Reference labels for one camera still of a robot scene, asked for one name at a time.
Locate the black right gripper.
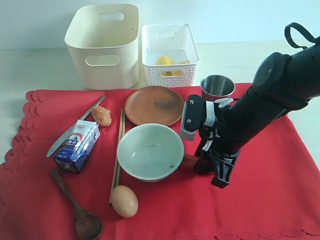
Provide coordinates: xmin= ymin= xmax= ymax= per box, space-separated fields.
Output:
xmin=193 ymin=98 xmax=240 ymax=188

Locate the red sausage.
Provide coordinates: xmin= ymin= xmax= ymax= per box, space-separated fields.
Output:
xmin=181 ymin=154 xmax=199 ymax=170

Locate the yellow cheese wedge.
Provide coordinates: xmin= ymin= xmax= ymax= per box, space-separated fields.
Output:
xmin=172 ymin=60 xmax=190 ymax=76

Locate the yellow lemon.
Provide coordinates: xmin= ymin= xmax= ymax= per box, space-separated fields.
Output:
xmin=155 ymin=55 xmax=175 ymax=77

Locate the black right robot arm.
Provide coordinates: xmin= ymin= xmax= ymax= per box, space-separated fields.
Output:
xmin=193 ymin=38 xmax=320 ymax=188

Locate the pale green bowl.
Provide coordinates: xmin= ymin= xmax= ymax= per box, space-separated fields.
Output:
xmin=116 ymin=123 xmax=185 ymax=183

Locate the stainless steel cup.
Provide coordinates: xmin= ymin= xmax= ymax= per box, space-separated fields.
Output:
xmin=200 ymin=74 xmax=236 ymax=102

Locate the brown round plate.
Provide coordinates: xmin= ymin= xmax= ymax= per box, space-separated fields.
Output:
xmin=124 ymin=86 xmax=185 ymax=126

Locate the brown egg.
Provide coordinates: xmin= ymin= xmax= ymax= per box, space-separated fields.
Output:
xmin=110 ymin=185 xmax=139 ymax=218

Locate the left wooden chopstick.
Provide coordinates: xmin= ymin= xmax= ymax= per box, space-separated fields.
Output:
xmin=109 ymin=109 xmax=124 ymax=204

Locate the wooden chopstick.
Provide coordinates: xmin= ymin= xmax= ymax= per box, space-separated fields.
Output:
xmin=109 ymin=109 xmax=124 ymax=204
xmin=113 ymin=109 xmax=126 ymax=188

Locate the right wooden chopstick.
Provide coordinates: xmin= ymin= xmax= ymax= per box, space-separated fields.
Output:
xmin=113 ymin=109 xmax=126 ymax=188

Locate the white perforated plastic basket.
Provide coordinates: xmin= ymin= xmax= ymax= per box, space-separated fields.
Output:
xmin=141 ymin=23 xmax=200 ymax=87

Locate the fried chicken nugget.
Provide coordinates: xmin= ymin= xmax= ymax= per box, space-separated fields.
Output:
xmin=91 ymin=105 xmax=112 ymax=127

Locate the red scalloped tablecloth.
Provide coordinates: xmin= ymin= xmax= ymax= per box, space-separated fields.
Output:
xmin=0 ymin=89 xmax=320 ymax=240

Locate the dark wooden spoon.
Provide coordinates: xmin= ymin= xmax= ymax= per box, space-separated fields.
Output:
xmin=49 ymin=168 xmax=103 ymax=240

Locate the blue white milk carton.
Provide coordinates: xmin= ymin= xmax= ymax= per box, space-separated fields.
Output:
xmin=53 ymin=120 xmax=100 ymax=173

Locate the metal butter knife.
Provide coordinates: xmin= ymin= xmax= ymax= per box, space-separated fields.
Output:
xmin=46 ymin=94 xmax=107 ymax=159

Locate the cream plastic storage bin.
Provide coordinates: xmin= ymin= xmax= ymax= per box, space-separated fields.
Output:
xmin=64 ymin=3 xmax=140 ymax=90

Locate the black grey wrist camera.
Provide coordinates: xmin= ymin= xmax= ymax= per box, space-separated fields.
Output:
xmin=179 ymin=94 xmax=204 ymax=141

